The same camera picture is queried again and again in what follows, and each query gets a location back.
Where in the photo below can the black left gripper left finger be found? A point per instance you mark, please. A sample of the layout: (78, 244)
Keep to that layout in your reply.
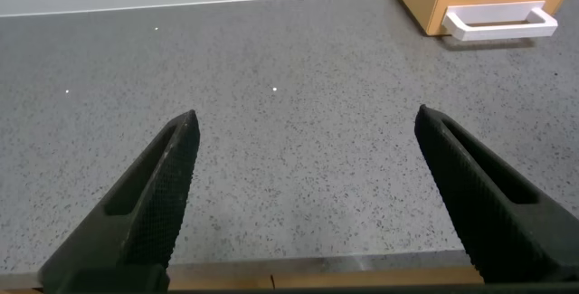
(135, 226)

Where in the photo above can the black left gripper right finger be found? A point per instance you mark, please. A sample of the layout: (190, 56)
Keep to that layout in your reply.
(497, 221)

